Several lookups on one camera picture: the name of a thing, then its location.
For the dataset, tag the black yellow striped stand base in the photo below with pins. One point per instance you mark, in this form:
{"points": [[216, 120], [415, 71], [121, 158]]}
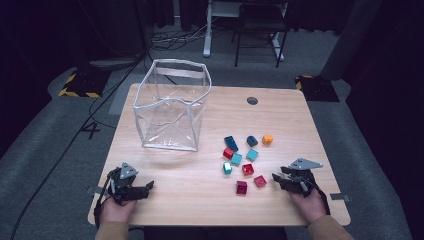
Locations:
{"points": [[316, 88], [83, 85]]}

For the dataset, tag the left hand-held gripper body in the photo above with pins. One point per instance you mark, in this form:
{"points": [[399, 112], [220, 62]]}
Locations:
{"points": [[123, 185]]}

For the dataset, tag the person's right hand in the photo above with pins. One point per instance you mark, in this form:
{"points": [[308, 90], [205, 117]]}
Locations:
{"points": [[310, 206]]}

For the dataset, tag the black chair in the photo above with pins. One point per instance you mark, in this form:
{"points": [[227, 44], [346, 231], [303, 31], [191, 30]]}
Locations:
{"points": [[261, 25]]}

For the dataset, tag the dark blue toy block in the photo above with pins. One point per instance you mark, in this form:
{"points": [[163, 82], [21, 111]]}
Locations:
{"points": [[252, 141], [231, 143]]}

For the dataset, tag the grey metal stand base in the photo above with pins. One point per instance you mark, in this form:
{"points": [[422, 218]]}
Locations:
{"points": [[113, 63]]}

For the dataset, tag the red toy block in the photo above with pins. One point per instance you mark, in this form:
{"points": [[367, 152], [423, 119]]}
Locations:
{"points": [[228, 153], [241, 187], [247, 169], [260, 181]]}

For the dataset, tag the grey table grommet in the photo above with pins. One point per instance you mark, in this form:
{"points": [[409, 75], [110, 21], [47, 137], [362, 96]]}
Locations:
{"points": [[252, 100]]}

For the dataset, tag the grey tape strip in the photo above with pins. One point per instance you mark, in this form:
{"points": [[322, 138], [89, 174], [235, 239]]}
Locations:
{"points": [[340, 196], [94, 190]]}

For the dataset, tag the orange toy block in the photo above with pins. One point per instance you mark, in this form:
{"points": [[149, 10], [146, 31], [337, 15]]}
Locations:
{"points": [[267, 139]]}

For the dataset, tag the grey curtain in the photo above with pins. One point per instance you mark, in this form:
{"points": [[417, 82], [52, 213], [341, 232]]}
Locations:
{"points": [[353, 36]]}

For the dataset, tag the white desk frame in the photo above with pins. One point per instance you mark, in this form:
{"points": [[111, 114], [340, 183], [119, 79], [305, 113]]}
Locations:
{"points": [[207, 33]]}

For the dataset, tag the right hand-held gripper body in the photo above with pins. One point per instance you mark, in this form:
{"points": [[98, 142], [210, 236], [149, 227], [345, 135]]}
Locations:
{"points": [[303, 181]]}

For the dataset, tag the clear plastic storage bag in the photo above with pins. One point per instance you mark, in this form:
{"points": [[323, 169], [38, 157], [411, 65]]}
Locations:
{"points": [[166, 130]]}

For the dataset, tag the person's left hand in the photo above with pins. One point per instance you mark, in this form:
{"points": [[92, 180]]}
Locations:
{"points": [[116, 211]]}

